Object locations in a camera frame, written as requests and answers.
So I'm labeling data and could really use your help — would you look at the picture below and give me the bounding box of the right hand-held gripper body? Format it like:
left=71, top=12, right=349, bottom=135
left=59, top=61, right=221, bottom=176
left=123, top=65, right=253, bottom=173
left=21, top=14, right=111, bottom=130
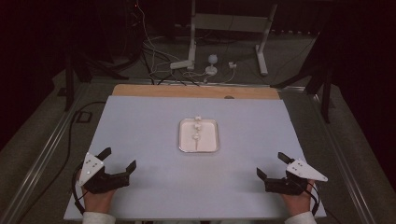
left=264, top=159, right=329, bottom=196

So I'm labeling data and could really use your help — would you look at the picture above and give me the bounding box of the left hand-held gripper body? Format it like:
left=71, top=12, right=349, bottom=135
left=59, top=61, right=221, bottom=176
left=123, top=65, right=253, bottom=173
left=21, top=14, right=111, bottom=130
left=77, top=151, right=131, bottom=195

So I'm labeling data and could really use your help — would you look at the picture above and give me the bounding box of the white square tray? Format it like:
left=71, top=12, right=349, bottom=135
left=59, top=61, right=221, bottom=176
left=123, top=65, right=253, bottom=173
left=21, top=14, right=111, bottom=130
left=177, top=118, right=219, bottom=154

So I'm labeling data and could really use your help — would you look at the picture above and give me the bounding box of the white marshmallow skewer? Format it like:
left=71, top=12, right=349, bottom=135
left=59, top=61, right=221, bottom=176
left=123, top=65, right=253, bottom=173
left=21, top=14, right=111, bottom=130
left=191, top=115, right=204, bottom=151

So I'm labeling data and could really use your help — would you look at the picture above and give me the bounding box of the person's right hand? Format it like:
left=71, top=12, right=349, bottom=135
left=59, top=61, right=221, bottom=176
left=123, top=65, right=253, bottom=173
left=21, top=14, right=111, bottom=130
left=280, top=179, right=317, bottom=217

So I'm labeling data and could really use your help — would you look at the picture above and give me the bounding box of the person's left hand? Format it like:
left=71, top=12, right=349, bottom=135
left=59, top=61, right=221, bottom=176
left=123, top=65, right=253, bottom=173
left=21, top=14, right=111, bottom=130
left=81, top=186, right=117, bottom=215

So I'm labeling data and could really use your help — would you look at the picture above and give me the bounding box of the pale blue table mat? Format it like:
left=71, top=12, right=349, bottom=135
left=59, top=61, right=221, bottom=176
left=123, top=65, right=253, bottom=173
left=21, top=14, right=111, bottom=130
left=64, top=95, right=327, bottom=221

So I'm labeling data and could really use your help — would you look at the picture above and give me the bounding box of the black tripod stand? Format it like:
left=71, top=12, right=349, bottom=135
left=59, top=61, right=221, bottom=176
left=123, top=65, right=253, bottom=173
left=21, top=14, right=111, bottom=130
left=270, top=31, right=336, bottom=124
left=63, top=46, right=130, bottom=112

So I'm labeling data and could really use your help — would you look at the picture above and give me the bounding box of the white power strip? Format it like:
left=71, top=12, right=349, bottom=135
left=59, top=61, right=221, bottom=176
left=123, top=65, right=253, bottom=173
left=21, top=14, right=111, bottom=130
left=169, top=59, right=194, bottom=71

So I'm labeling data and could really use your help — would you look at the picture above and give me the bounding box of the white round desk lamp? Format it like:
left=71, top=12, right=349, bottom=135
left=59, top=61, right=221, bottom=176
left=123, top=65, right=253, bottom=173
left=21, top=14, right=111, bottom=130
left=205, top=54, right=219, bottom=77

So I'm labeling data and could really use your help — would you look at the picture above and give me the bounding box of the white metal stand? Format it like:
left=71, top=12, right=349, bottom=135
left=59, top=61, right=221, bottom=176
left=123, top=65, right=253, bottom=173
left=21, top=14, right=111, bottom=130
left=186, top=0, right=279, bottom=77

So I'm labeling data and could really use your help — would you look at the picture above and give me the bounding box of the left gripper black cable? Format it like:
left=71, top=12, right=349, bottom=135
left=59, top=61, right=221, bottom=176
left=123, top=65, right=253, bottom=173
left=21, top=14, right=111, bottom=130
left=71, top=161, right=88, bottom=216

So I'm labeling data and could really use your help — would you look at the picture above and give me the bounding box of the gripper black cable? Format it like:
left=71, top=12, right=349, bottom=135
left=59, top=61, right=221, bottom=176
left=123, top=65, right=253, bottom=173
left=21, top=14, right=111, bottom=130
left=298, top=181, right=321, bottom=217
left=71, top=161, right=88, bottom=216

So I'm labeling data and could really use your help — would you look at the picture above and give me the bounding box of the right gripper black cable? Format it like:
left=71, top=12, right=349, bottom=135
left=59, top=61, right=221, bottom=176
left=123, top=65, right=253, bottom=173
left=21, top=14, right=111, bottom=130
left=298, top=181, right=321, bottom=217

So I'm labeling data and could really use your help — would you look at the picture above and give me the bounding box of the long black floor cable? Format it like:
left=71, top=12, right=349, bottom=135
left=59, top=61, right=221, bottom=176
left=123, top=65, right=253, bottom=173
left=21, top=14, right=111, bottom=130
left=15, top=101, right=107, bottom=224

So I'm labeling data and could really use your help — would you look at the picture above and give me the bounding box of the black floor socket frame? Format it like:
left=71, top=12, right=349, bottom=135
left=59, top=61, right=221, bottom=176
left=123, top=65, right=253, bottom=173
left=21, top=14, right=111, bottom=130
left=75, top=110, right=93, bottom=124

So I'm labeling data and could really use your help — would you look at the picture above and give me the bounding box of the metal floor rail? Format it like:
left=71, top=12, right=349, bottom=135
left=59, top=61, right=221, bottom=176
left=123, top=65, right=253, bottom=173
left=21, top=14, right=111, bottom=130
left=0, top=81, right=92, bottom=224
left=309, top=92, right=378, bottom=224

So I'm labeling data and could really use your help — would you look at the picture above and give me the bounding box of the black floor cable bundle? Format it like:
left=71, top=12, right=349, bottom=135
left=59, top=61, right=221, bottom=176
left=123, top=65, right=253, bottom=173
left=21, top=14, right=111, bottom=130
left=140, top=43, right=200, bottom=87

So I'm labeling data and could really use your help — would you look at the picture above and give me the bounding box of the white floor cable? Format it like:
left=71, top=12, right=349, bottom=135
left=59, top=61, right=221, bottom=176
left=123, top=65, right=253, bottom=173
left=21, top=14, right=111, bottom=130
left=135, top=0, right=236, bottom=85

